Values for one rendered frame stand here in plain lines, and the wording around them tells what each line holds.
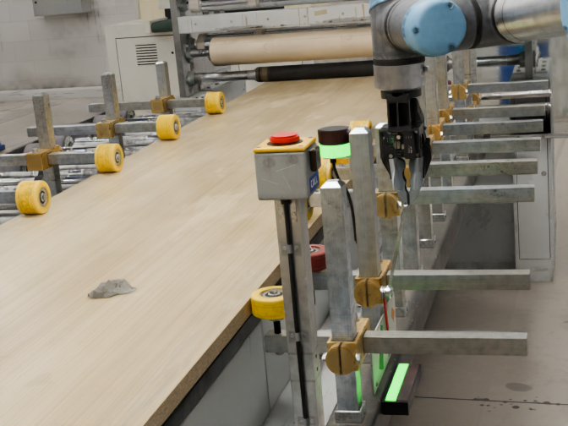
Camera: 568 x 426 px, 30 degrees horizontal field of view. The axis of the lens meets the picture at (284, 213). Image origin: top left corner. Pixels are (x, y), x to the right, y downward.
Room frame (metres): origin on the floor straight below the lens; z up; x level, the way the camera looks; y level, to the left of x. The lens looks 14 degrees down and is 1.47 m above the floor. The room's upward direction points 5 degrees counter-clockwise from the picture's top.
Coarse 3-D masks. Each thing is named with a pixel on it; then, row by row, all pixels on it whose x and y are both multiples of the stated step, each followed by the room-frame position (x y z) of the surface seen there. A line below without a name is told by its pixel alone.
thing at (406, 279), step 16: (320, 272) 1.94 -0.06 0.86; (352, 272) 1.92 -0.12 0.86; (400, 272) 1.90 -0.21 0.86; (416, 272) 1.89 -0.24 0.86; (432, 272) 1.88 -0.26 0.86; (448, 272) 1.87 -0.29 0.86; (464, 272) 1.86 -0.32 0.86; (480, 272) 1.85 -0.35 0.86; (496, 272) 1.84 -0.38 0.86; (512, 272) 1.83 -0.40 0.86; (528, 272) 1.83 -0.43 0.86; (320, 288) 1.92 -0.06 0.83; (400, 288) 1.88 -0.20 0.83; (416, 288) 1.87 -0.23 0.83; (432, 288) 1.87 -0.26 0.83; (448, 288) 1.86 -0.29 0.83; (464, 288) 1.85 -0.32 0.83; (480, 288) 1.84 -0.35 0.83; (496, 288) 1.83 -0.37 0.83; (512, 288) 1.83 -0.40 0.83; (528, 288) 1.82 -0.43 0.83
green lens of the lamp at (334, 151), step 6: (348, 144) 1.87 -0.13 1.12; (324, 150) 1.86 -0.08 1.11; (330, 150) 1.86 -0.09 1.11; (336, 150) 1.85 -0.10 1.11; (342, 150) 1.86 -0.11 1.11; (348, 150) 1.86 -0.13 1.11; (324, 156) 1.86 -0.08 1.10; (330, 156) 1.86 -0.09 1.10; (336, 156) 1.85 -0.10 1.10; (342, 156) 1.86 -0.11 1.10
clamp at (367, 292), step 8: (384, 264) 1.92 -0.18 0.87; (384, 272) 1.87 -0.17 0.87; (360, 280) 1.85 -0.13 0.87; (368, 280) 1.84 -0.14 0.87; (376, 280) 1.84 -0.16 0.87; (384, 280) 1.87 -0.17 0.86; (360, 288) 1.83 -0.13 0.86; (368, 288) 1.83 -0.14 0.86; (376, 288) 1.82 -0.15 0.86; (360, 296) 1.83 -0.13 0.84; (368, 296) 1.83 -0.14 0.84; (376, 296) 1.82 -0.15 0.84; (360, 304) 1.83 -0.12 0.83; (368, 304) 1.84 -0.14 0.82
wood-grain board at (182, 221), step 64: (192, 128) 3.54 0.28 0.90; (256, 128) 3.42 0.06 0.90; (64, 192) 2.70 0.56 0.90; (128, 192) 2.63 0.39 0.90; (192, 192) 2.57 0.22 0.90; (256, 192) 2.50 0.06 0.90; (0, 256) 2.12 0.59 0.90; (64, 256) 2.08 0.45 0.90; (128, 256) 2.03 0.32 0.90; (192, 256) 1.99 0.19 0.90; (256, 256) 1.95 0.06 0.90; (0, 320) 1.71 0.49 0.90; (64, 320) 1.68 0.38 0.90; (128, 320) 1.65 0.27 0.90; (192, 320) 1.62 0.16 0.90; (0, 384) 1.42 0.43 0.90; (64, 384) 1.40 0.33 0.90; (128, 384) 1.38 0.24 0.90; (192, 384) 1.41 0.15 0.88
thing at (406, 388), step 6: (414, 366) 1.82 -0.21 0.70; (408, 372) 1.79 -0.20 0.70; (414, 372) 1.79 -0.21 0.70; (408, 378) 1.77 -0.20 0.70; (414, 378) 1.77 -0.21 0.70; (402, 384) 1.74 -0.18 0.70; (408, 384) 1.74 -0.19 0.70; (402, 390) 1.72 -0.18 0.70; (408, 390) 1.71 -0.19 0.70; (402, 396) 1.69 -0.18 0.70
